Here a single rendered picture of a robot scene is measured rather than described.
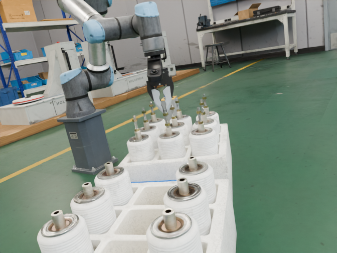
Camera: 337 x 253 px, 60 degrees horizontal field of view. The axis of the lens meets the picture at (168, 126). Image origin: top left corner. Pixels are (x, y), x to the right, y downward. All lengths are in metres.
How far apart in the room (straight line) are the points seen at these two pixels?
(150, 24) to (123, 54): 6.91
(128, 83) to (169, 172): 2.98
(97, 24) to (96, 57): 0.51
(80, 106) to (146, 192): 0.77
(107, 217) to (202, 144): 0.43
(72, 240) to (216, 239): 0.28
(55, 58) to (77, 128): 2.01
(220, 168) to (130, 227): 0.37
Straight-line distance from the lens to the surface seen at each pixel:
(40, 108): 3.10
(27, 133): 2.95
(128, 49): 7.74
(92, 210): 0.71
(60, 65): 3.47
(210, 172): 0.73
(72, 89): 1.53
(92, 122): 1.54
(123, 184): 0.81
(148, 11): 0.99
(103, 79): 1.56
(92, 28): 1.01
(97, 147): 1.56
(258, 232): 0.93
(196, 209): 0.62
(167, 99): 1.01
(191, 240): 0.53
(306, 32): 5.89
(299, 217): 0.99
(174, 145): 1.02
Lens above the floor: 0.56
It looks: 15 degrees down
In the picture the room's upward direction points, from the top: 11 degrees counter-clockwise
